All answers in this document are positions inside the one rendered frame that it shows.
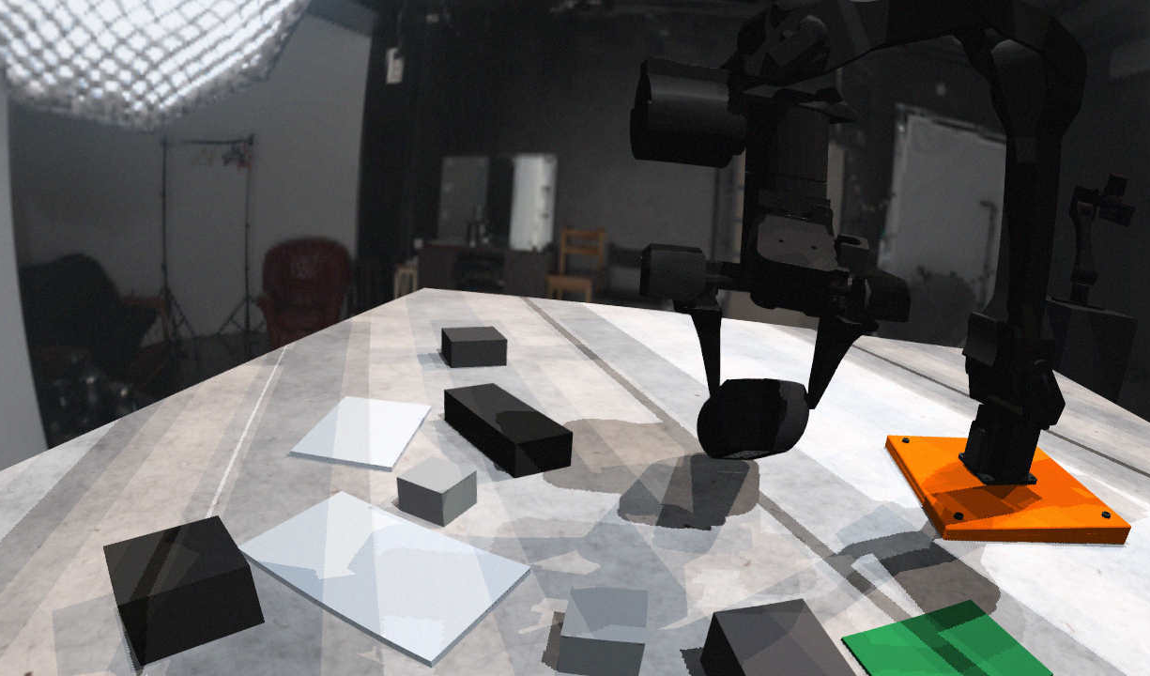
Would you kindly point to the green flat square panel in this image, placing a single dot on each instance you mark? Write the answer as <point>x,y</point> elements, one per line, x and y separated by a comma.
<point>960,640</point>

